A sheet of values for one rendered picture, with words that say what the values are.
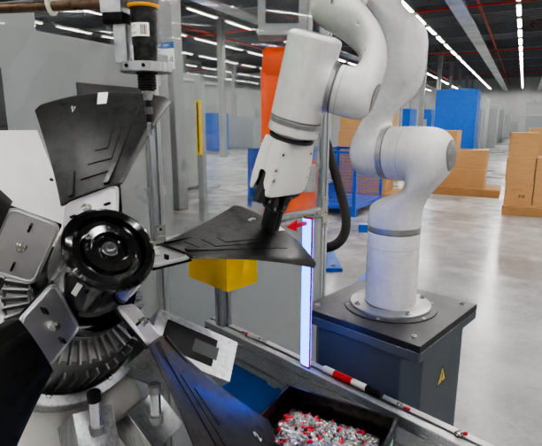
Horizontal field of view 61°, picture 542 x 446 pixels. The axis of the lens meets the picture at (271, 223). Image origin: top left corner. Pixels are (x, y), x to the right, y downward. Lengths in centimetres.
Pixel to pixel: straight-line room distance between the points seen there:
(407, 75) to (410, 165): 19
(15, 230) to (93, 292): 13
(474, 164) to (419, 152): 868
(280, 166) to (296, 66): 16
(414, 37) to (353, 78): 36
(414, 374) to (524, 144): 700
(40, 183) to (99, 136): 24
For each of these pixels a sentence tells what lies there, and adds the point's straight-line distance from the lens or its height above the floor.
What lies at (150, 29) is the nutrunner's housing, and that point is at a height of 150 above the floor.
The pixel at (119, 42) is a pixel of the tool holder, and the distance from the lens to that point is 70.
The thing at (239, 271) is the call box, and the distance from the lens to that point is 113.
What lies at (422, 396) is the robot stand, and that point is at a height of 81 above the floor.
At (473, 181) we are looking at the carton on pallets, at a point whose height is 27.
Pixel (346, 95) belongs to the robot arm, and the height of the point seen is 142.
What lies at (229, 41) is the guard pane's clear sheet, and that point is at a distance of 174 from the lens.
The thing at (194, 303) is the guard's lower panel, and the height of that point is 74.
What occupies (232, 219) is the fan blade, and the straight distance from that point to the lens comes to 87.
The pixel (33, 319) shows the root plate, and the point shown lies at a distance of 61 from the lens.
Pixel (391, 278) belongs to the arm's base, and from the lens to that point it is 109.
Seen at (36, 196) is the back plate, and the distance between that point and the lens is 99.
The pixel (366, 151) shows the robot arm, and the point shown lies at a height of 131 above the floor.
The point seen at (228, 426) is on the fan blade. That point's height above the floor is 99.
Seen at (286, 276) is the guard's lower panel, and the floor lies 73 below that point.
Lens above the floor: 138
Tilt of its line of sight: 12 degrees down
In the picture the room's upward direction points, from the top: straight up
